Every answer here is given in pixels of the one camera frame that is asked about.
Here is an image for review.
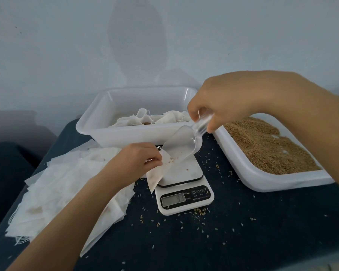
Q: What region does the person's left forearm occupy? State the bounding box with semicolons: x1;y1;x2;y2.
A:
6;172;125;271

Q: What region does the dark blue tablecloth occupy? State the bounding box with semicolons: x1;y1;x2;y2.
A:
0;141;43;238
0;118;339;271

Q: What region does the white tray of grain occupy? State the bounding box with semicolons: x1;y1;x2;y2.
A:
212;113;335;193

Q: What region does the white plastic tub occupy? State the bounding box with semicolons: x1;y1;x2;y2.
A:
76;86;203;148

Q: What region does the person's left hand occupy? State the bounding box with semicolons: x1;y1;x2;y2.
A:
101;142;164;187

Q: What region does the person's right hand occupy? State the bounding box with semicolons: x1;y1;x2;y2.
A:
187;73;273;134

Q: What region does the clear plastic scoop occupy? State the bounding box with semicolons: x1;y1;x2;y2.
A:
161;113;214;164

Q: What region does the pile of white bags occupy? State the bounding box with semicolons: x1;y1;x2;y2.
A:
5;139;148;257

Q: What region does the person's right forearm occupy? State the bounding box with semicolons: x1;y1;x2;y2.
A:
259;70;339;194

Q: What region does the white digital kitchen scale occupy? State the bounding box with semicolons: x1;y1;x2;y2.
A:
153;154;215;216

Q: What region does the white mesh bag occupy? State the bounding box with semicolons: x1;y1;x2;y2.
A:
146;146;174;194

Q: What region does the brown grain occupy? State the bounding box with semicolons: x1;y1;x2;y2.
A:
223;117;322;175

